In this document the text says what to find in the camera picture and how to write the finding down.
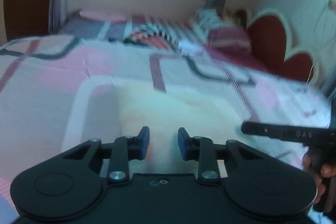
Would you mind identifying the cream knit sweater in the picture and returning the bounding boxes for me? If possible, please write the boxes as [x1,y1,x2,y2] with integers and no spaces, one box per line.
[117,83,248,174]

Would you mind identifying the person's right hand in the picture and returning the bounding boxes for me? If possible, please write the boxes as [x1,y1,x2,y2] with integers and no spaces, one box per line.
[302,153,336,203]

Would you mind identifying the pink patterned bed quilt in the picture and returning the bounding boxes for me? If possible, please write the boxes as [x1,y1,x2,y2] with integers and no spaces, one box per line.
[1,35,331,223]

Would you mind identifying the white folded cloth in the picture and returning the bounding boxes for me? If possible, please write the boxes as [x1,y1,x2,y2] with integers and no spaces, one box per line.
[178,39,204,56]

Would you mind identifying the striped maroon pillow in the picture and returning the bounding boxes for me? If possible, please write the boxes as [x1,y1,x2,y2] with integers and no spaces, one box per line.
[192,8,253,53]

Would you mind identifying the striped red navy garment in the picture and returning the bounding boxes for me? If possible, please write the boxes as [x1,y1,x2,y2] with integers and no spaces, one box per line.
[122,23,188,52]

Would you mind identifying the striped bed sheet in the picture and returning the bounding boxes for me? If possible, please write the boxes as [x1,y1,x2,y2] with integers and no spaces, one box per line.
[59,12,266,70]

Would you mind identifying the red white headboard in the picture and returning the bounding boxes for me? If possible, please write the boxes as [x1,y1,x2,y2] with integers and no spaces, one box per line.
[234,8,319,85]

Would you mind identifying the pink flat pillow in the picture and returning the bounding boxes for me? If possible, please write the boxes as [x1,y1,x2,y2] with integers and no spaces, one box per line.
[79,10,127,23]

